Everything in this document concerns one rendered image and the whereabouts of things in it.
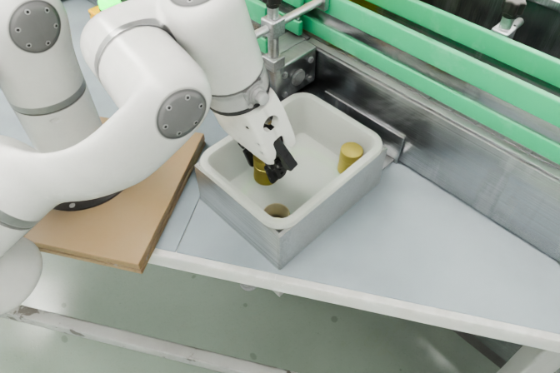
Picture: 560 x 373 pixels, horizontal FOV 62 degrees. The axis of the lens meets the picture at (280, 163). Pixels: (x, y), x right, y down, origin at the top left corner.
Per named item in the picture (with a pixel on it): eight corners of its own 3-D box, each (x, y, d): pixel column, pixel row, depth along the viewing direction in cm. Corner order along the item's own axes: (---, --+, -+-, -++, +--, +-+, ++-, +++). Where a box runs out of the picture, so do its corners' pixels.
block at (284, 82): (317, 82, 80) (320, 47, 75) (278, 107, 76) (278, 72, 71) (302, 73, 82) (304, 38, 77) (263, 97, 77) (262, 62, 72)
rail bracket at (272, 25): (327, 42, 76) (334, -34, 67) (251, 88, 68) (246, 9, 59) (314, 35, 77) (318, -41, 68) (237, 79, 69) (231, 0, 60)
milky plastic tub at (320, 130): (382, 181, 73) (391, 141, 67) (279, 271, 63) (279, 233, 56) (301, 126, 82) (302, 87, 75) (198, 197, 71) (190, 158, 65)
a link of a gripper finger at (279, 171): (293, 152, 58) (301, 179, 64) (276, 139, 60) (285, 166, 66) (275, 169, 58) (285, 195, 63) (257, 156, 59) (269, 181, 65)
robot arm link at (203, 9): (96, 79, 36) (54, 21, 41) (152, 152, 45) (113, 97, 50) (252, -21, 39) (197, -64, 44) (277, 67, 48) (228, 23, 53)
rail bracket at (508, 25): (512, 72, 72) (549, -11, 62) (491, 92, 69) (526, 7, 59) (489, 61, 74) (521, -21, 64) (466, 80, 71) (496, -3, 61)
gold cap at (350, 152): (353, 158, 74) (357, 138, 71) (364, 174, 72) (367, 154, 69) (333, 164, 74) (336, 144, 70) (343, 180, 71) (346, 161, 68)
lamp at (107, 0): (127, 9, 95) (123, -5, 93) (107, 17, 93) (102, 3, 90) (115, 1, 97) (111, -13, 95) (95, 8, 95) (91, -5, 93)
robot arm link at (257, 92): (287, 67, 48) (292, 86, 50) (231, 32, 52) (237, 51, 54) (234, 115, 46) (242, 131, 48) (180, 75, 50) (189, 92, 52)
